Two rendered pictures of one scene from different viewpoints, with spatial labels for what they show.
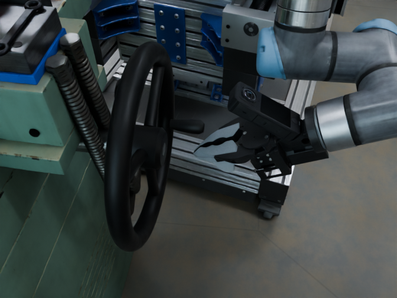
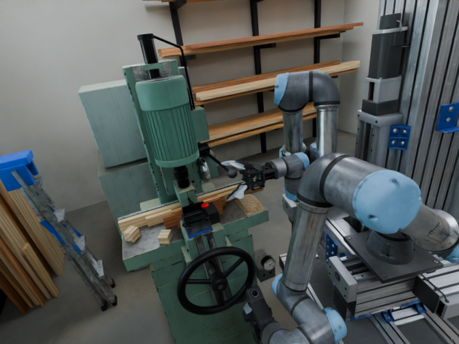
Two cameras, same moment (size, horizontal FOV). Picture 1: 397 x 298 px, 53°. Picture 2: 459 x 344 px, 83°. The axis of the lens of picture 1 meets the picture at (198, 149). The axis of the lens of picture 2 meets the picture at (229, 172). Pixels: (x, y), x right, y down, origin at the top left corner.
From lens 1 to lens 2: 0.65 m
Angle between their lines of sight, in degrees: 53
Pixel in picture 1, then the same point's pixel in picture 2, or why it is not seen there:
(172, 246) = not seen: outside the picture
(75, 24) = (219, 228)
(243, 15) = (335, 265)
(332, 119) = (267, 332)
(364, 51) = (305, 317)
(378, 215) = not seen: outside the picture
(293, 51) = (280, 291)
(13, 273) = (172, 288)
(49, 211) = not seen: hidden behind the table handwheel
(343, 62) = (296, 314)
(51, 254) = (193, 296)
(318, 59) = (287, 303)
